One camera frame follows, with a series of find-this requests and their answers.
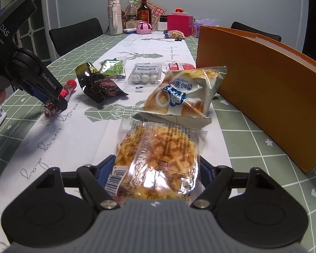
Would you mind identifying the small red-capped bottle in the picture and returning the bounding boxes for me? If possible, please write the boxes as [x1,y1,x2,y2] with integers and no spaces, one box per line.
[41,79,77,118]

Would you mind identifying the dark chocolate snack bag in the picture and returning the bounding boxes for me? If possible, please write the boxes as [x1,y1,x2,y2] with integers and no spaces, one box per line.
[75,62,128,104]

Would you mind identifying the clear bag orange crackers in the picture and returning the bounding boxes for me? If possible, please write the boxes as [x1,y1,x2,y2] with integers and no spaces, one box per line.
[104,119,207,205]

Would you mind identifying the green raisin packet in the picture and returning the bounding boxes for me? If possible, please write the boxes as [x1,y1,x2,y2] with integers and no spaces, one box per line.
[99,59,126,79]

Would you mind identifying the clear pack white balls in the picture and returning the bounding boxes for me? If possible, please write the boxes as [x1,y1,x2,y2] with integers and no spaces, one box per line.
[127,63,163,86]

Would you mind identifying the yellow blue chips bag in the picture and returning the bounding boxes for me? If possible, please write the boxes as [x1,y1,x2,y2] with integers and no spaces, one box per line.
[138,66,227,129]

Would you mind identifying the red snack packet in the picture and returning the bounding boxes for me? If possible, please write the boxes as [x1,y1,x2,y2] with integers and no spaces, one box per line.
[168,62,195,71]

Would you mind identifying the white table runner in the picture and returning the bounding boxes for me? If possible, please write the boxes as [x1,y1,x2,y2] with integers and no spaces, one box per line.
[0,32,197,252]

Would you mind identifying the black chair left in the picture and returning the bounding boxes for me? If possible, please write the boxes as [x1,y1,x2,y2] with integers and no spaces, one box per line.
[49,18,103,56]

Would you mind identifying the black chair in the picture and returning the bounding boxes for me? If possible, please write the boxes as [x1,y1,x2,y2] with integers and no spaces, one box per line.
[230,21,282,42]
[49,18,103,56]

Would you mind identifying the white pink water bottle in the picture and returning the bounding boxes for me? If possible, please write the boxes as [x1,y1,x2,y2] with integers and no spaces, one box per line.
[107,0,123,35]

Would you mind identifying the beige small radio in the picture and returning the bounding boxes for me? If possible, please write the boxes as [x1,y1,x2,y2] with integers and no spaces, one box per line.
[125,20,143,29]

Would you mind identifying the pink round gadget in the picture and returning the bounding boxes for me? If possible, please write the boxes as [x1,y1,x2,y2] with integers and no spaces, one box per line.
[136,22,152,34]

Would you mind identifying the clear plastic water bottle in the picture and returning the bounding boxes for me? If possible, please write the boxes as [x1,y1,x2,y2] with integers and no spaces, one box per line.
[126,0,137,21]

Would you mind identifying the dark brown liquor bottle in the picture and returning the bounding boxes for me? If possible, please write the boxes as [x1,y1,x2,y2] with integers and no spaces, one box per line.
[137,0,152,25]

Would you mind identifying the patterned card board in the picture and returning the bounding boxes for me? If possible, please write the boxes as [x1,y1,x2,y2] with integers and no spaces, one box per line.
[124,0,167,30]

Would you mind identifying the white jar black lid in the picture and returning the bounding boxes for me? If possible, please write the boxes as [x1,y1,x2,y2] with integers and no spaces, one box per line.
[157,15,167,31]

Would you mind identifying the orange cardboard box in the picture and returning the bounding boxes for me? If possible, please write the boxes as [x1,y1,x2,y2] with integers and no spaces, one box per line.
[196,26,316,172]

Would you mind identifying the small snack bag far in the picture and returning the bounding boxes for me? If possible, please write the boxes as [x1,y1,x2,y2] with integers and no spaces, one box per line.
[164,30,185,41]

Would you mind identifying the magenta cube box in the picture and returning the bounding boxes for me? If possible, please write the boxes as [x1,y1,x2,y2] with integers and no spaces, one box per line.
[167,14,193,37]

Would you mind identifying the red orange toy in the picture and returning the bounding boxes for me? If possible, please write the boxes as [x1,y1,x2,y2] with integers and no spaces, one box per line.
[173,7,185,15]

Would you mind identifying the purple tissue pack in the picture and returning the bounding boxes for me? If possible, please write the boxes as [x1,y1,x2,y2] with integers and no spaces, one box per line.
[192,19,219,38]

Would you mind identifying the black chair right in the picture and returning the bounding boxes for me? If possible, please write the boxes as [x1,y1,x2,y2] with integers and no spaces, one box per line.
[230,21,282,42]

